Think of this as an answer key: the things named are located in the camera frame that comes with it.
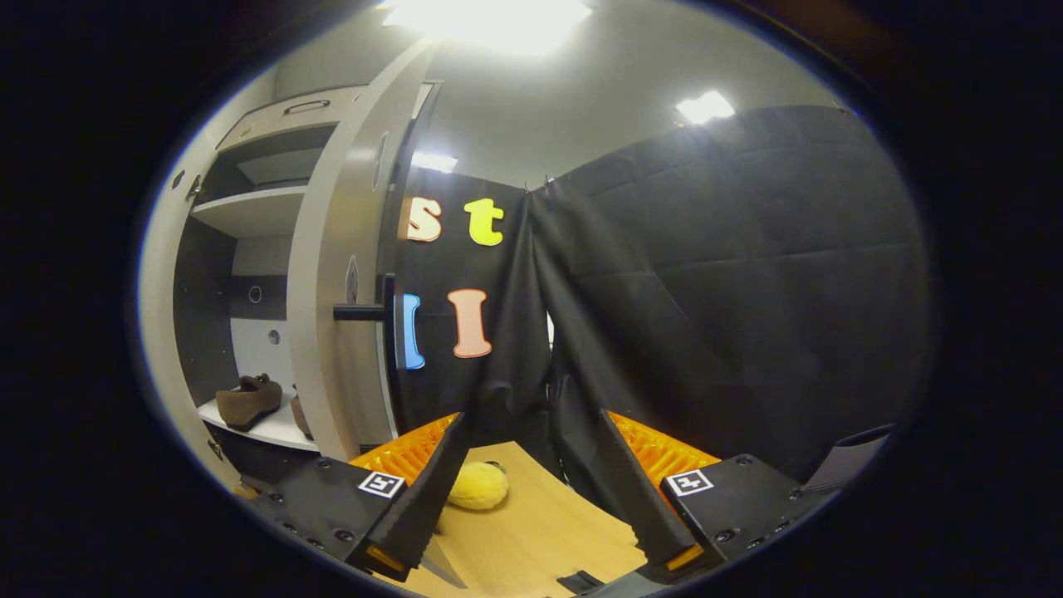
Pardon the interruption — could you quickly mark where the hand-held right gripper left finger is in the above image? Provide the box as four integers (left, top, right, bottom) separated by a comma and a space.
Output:
241, 413, 471, 582

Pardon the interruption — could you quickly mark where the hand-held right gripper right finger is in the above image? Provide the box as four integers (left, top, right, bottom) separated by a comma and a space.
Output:
596, 409, 831, 582

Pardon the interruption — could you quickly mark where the brown fuzzy shoe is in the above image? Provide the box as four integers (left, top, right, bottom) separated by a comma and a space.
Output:
216, 373, 284, 431
290, 384, 316, 441

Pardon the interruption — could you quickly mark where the grey shoe cabinet door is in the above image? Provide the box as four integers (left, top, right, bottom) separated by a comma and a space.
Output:
285, 37, 441, 462
137, 125, 242, 493

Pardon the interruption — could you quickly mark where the grey shoe cabinet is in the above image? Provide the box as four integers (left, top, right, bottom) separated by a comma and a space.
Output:
170, 81, 445, 478

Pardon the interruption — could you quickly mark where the grey cabinet drawer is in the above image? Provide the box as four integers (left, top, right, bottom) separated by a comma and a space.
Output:
216, 83, 437, 152

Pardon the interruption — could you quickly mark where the yellow plush toy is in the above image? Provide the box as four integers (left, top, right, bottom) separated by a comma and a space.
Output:
447, 461, 510, 512

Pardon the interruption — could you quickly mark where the black backdrop cloth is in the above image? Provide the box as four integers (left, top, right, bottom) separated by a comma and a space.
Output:
530, 104, 931, 499
390, 162, 553, 466

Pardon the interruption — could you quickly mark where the large ceiling light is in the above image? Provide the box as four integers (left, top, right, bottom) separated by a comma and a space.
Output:
378, 0, 595, 55

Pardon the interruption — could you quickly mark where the black door handle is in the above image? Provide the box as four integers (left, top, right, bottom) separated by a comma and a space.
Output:
332, 274, 398, 370

